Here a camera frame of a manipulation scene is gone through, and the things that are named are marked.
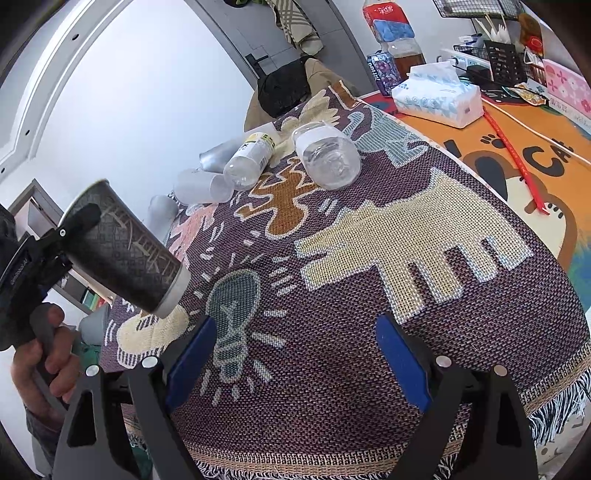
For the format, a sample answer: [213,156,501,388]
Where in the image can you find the grey sofa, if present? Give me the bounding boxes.
[78,303,111,346]

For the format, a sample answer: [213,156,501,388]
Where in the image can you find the grey door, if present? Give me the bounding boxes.
[187,0,375,94]

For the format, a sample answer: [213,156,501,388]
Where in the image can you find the dark patterned paper cup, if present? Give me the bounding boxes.
[59,180,190,318]

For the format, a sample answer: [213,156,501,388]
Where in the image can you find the frosted plastic cup middle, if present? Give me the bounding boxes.
[173,169,233,205]

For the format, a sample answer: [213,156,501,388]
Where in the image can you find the checked scarf on door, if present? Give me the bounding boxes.
[266,0,324,56]

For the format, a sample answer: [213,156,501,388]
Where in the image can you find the person's left hand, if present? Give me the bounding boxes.
[11,304,80,424]

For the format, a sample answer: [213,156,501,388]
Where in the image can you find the colourful woven table blanket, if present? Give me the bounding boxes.
[100,86,590,479]

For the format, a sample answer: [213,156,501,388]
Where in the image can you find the white cable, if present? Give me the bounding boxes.
[479,96,591,165]

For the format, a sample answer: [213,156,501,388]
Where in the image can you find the wire mesh shelf basket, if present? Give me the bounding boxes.
[433,0,524,20]

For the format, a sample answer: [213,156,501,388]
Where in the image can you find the orange cat table mat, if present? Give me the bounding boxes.
[361,89,591,315]

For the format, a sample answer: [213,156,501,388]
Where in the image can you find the brown plush toy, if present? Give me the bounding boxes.
[518,13,544,55]

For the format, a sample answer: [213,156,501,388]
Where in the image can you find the recessed wall shelf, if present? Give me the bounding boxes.
[8,180,114,315]

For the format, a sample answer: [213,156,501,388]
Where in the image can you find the black mesh pen holder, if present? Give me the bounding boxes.
[484,40,527,87]

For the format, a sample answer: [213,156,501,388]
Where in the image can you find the blue soda can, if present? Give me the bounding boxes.
[367,51,403,97]

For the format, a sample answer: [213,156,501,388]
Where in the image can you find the black hat on door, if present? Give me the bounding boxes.
[223,0,266,8]

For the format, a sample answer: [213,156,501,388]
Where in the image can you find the black garment on chair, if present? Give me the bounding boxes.
[257,56,311,118]

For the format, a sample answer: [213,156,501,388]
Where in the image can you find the white blue tissue pack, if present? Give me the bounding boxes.
[392,61,484,129]

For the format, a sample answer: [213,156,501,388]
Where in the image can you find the black door handle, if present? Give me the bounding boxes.
[245,54,269,80]

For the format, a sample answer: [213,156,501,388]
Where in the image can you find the chair with beige jacket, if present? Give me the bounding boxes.
[243,58,361,132]

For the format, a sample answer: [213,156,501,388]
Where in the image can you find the white power strip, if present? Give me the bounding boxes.
[439,48,491,70]

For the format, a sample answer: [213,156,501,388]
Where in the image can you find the red strap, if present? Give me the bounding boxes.
[482,110,552,216]

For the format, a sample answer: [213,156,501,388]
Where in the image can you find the pink floral box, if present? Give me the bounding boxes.
[543,59,591,118]

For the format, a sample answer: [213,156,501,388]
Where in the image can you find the clear jar white label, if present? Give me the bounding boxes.
[291,121,362,191]

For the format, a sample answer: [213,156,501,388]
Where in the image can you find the clear bottle yellow label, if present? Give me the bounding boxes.
[223,132,274,191]

